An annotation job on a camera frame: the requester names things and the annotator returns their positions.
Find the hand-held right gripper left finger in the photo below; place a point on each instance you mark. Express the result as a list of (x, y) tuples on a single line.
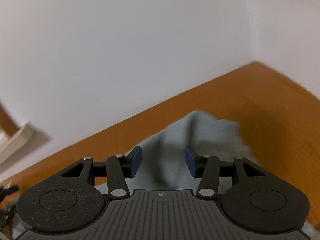
[(136, 161)]

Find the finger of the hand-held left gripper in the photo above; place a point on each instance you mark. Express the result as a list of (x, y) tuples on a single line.
[(7, 212), (11, 189)]

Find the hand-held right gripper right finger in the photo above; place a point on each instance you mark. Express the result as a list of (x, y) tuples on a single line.
[(191, 161)]

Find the grey sweatshirt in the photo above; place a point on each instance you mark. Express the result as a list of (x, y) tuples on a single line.
[(212, 135)]

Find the wooden window frame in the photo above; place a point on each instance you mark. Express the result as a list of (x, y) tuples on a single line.
[(7, 122)]

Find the beige window sill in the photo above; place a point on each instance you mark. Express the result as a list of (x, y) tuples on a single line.
[(17, 140)]

